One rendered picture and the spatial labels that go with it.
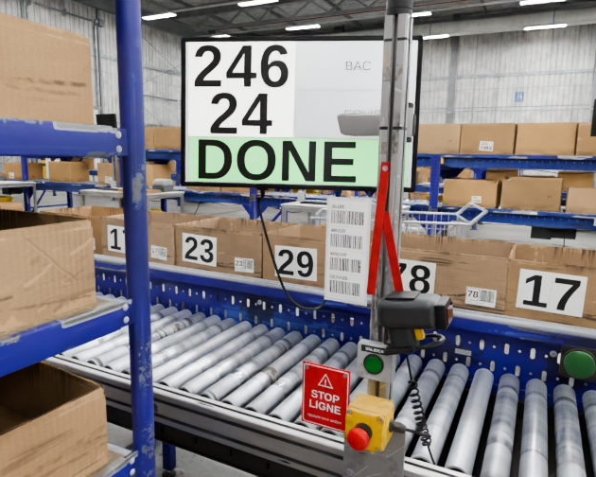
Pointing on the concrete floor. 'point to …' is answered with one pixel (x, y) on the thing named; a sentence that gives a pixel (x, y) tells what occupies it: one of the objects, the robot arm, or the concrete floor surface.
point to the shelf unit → (46, 327)
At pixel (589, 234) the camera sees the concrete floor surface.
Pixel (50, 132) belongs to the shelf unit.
